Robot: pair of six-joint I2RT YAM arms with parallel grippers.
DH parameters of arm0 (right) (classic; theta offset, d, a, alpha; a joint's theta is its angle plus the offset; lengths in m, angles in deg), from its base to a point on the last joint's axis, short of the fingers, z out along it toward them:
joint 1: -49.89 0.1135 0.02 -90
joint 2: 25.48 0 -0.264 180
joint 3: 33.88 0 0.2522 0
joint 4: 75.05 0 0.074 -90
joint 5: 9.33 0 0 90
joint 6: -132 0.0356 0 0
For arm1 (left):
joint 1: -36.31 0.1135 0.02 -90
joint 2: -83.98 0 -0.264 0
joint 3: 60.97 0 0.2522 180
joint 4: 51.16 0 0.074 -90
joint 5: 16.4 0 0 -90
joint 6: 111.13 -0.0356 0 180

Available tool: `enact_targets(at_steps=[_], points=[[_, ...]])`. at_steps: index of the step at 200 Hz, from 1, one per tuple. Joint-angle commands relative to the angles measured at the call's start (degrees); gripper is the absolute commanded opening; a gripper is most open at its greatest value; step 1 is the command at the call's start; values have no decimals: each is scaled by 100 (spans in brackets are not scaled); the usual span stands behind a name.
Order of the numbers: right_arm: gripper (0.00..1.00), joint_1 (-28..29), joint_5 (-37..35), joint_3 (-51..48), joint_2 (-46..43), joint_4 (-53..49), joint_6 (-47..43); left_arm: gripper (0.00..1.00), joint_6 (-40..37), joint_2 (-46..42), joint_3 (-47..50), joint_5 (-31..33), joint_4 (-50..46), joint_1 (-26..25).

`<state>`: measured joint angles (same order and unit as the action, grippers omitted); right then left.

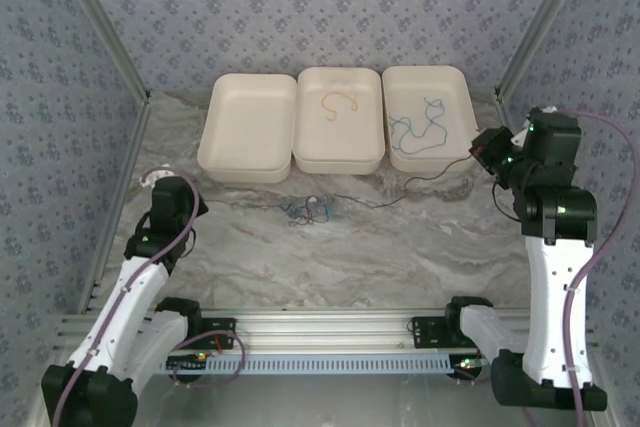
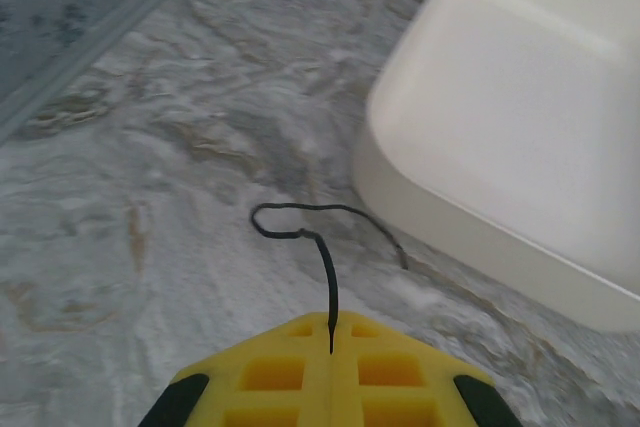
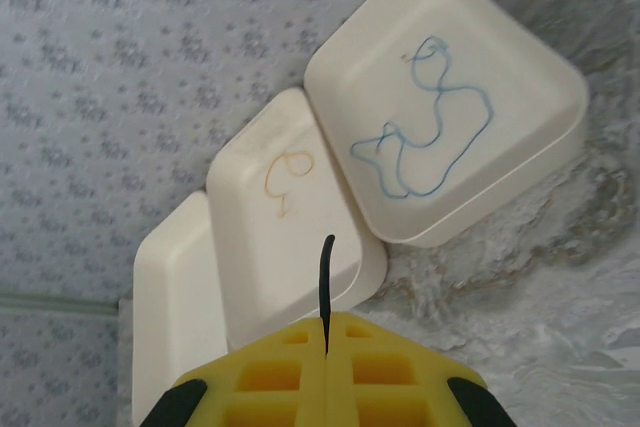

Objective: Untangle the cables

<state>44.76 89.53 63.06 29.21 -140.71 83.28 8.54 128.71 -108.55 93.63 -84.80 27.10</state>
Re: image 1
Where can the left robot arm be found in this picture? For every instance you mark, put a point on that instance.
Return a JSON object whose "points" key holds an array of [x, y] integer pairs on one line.
{"points": [[120, 307]]}

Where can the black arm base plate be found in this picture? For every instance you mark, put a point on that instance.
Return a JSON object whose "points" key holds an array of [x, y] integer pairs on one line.
{"points": [[220, 327], [425, 332]]}

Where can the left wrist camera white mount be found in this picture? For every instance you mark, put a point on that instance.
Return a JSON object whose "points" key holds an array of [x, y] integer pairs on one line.
{"points": [[155, 177]]}

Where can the aluminium frame post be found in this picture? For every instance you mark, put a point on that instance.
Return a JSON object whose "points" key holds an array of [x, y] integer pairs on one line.
{"points": [[102, 22], [540, 22]]}

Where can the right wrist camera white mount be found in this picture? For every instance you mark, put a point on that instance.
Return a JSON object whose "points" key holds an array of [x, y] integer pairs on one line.
{"points": [[520, 137]]}

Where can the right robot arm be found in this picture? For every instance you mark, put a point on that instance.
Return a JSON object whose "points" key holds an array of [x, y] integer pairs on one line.
{"points": [[555, 297]]}

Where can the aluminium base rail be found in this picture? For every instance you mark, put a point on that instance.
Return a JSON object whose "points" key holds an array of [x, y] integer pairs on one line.
{"points": [[325, 329]]}

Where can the cream plastic tray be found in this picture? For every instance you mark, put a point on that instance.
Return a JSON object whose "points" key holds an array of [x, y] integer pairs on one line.
{"points": [[245, 122], [337, 142], [450, 92]]}

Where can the aluminium table side rail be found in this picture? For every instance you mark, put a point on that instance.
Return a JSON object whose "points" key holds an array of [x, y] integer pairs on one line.
{"points": [[115, 207], [501, 104]]}

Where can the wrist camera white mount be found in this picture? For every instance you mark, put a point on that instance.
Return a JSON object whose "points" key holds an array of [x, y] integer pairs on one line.
{"points": [[155, 177], [520, 137]]}

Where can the small black circuit board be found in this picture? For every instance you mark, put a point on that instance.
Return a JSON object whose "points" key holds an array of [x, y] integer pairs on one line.
{"points": [[467, 369], [185, 363]]}

